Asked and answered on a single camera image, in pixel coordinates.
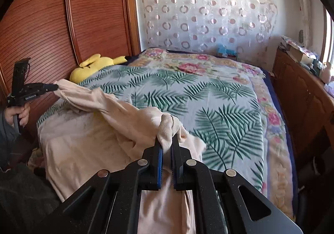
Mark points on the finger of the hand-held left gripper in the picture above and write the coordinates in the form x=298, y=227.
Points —
x=48, y=87

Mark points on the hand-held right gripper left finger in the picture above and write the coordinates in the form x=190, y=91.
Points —
x=160, y=163

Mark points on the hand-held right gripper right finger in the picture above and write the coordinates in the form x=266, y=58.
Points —
x=174, y=166

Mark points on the beige printed t-shirt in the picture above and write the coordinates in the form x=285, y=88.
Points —
x=91, y=140

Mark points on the person's left forearm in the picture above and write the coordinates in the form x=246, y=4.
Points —
x=6, y=129

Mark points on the person's left hand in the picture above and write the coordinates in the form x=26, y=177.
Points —
x=24, y=116

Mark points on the yellow plush toy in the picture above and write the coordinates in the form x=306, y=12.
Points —
x=91, y=67

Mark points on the brown slatted wooden wardrobe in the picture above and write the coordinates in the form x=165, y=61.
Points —
x=52, y=28

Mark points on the floral leaf print blanket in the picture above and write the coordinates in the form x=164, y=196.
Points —
x=208, y=98

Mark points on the person's dark grey clothing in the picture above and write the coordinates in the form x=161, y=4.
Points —
x=23, y=197

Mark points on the blue toy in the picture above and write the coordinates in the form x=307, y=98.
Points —
x=225, y=51

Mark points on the brown wooden side cabinet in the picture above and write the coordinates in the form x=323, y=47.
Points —
x=300, y=98

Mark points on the sheer circle pattern curtain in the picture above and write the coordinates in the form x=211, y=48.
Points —
x=203, y=12

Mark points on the cardboard box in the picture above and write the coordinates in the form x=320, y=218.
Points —
x=300, y=55

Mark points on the pink jug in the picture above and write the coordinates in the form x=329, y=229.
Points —
x=326, y=73

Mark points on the window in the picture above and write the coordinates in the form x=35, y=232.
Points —
x=329, y=38

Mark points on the floral window curtain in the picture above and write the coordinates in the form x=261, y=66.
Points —
x=302, y=9

